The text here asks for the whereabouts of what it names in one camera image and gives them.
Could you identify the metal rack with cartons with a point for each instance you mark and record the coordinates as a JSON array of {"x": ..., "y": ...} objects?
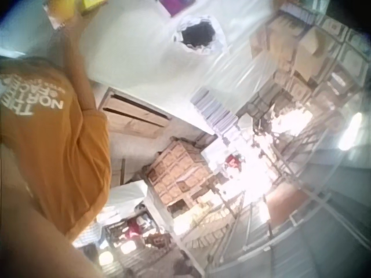
[{"x": 310, "y": 58}]

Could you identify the heap of clothes and goods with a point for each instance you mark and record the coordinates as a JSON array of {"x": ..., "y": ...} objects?
[{"x": 133, "y": 230}]

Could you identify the person's right hand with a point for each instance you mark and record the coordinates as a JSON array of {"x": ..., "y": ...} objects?
[{"x": 72, "y": 19}]

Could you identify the stack of brown cartons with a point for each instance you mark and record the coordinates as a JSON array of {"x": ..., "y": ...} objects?
[{"x": 179, "y": 173}]

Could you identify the white covered low table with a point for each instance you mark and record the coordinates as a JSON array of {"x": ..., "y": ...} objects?
[{"x": 130, "y": 197}]

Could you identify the yellow-green box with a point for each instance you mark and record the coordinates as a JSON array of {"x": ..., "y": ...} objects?
[{"x": 92, "y": 4}]

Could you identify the yellow packet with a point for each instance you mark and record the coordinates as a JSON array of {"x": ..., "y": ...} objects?
[{"x": 61, "y": 8}]

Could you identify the white plastic bag, dark contents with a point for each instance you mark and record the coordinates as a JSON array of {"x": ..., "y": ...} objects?
[{"x": 200, "y": 33}]

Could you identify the red object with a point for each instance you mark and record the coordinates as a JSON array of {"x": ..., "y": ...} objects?
[{"x": 233, "y": 162}]

